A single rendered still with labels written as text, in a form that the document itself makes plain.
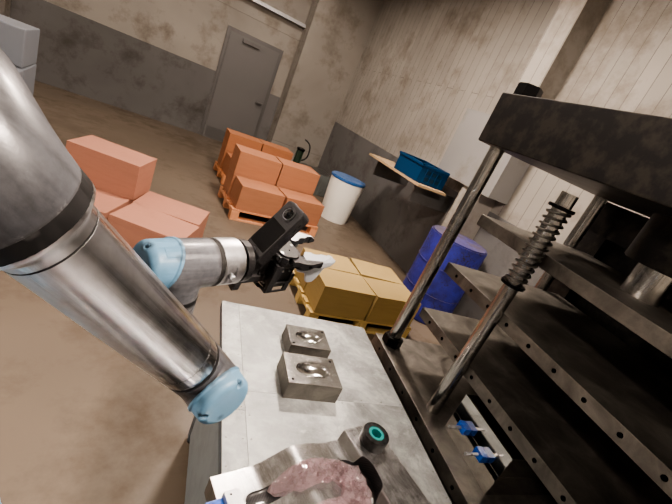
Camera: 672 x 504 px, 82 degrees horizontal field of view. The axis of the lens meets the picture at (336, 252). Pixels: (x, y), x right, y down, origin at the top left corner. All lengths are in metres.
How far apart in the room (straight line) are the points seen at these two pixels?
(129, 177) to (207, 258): 2.89
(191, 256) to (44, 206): 0.29
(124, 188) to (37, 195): 3.19
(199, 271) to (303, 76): 8.20
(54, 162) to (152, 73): 8.53
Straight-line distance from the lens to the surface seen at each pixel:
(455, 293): 4.26
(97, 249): 0.34
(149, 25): 8.80
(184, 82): 8.83
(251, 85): 8.90
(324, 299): 3.22
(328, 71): 8.84
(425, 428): 1.66
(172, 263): 0.55
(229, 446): 1.22
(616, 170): 1.32
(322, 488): 1.11
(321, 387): 1.40
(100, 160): 3.50
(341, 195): 6.11
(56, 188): 0.31
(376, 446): 1.21
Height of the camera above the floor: 1.72
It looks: 20 degrees down
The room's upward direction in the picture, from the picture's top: 24 degrees clockwise
